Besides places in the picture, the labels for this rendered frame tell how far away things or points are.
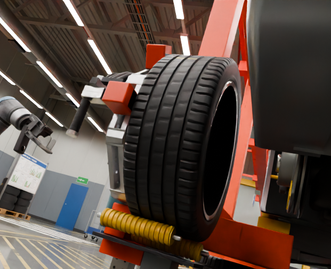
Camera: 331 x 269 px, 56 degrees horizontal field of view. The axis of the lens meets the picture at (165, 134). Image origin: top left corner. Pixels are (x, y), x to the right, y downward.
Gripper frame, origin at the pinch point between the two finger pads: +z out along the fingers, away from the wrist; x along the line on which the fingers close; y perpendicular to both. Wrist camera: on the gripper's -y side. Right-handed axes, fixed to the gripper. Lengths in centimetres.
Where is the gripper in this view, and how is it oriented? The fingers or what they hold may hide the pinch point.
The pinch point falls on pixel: (48, 152)
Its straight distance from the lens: 134.7
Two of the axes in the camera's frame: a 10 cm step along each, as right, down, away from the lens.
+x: 2.0, 3.9, 9.0
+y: 6.5, -7.4, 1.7
